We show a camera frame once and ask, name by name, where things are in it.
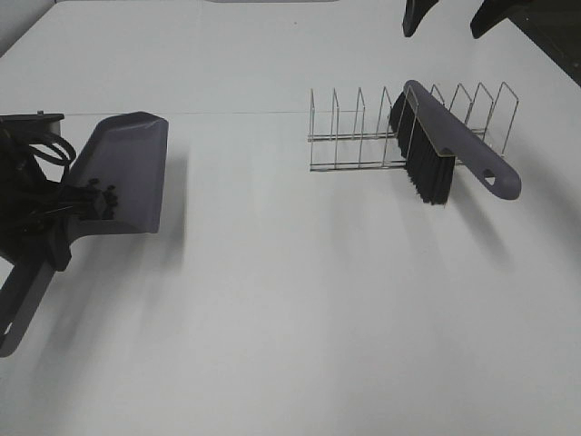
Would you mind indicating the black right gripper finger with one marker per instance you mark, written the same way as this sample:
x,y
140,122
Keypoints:
x,y
415,10
490,13

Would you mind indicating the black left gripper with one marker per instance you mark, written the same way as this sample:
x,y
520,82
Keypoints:
x,y
26,192

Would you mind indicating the pile of coffee beans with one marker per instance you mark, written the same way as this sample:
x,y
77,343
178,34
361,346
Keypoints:
x,y
98,204

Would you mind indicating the grey plastic dustpan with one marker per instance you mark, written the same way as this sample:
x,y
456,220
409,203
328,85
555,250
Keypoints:
x,y
126,150

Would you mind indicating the black cable bundle left gripper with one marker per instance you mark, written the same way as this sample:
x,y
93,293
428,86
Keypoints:
x,y
67,202

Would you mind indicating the black camera box on left wrist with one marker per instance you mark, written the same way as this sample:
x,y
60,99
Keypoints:
x,y
38,122

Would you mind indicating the chrome wire dish rack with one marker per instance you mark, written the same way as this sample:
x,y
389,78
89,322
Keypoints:
x,y
360,138

